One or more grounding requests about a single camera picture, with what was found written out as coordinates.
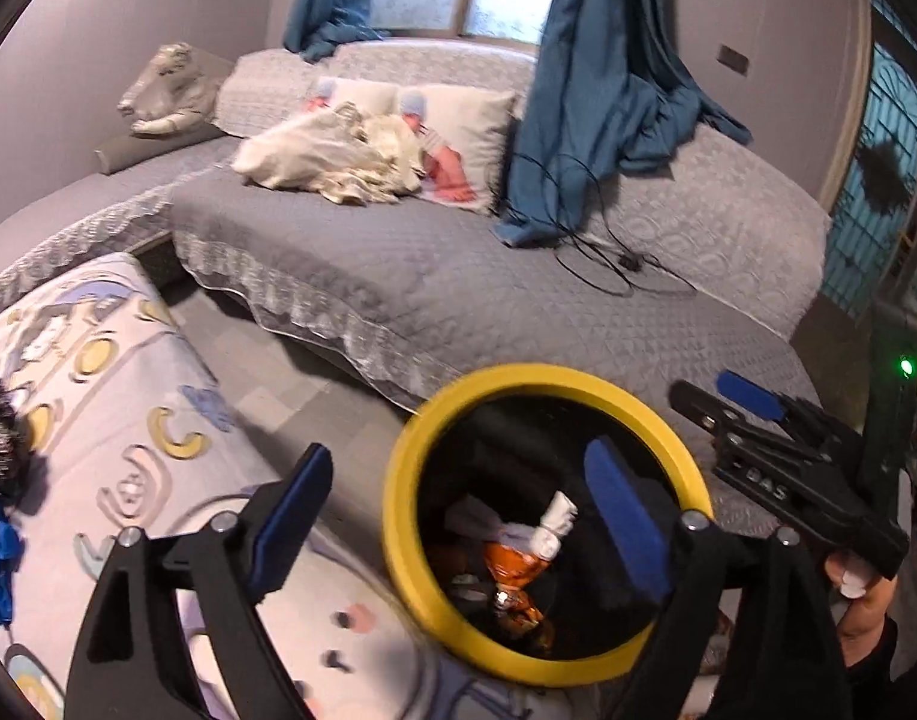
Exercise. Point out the wall switch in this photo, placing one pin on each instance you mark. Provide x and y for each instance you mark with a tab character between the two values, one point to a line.
732	60

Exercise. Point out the clear plastic wrap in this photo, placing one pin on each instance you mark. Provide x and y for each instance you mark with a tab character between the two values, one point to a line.
473	514

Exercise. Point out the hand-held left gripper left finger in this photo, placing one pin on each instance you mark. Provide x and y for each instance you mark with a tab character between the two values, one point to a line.
293	517

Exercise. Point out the blue curtain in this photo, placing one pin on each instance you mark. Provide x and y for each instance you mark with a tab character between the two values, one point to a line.
338	0
600	90

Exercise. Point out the baby print pillow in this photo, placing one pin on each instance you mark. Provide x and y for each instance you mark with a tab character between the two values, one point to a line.
368	94
473	127

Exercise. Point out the grey quilted sofa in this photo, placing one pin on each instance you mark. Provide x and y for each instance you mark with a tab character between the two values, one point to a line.
466	300

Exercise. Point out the yellow rimmed trash bin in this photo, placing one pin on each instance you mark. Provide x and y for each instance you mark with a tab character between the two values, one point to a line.
400	525

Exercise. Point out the person's right forearm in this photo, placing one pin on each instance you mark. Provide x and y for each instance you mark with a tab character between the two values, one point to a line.
900	679

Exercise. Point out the teal glass door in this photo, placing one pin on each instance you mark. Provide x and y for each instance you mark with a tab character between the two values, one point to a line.
852	229

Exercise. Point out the white tiger plush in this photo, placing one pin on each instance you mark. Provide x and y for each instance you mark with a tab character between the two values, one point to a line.
169	90

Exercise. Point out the large black plastic bag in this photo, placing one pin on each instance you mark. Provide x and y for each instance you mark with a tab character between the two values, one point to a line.
1	435

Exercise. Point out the grey bolster pillow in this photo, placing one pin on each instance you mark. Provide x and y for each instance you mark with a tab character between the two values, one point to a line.
128	154

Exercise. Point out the orange foil snack wrapper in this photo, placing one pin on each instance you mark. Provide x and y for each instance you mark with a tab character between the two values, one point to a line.
514	570

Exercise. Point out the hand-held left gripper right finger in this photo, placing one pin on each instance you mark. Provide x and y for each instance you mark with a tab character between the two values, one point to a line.
627	517

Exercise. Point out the cream crumpled cloth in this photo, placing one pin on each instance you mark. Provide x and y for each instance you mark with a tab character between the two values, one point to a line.
301	150

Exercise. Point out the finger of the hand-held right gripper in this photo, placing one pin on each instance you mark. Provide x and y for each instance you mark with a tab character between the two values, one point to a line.
750	394
698	409

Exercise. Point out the person's right hand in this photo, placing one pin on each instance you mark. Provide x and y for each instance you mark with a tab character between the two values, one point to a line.
859	611

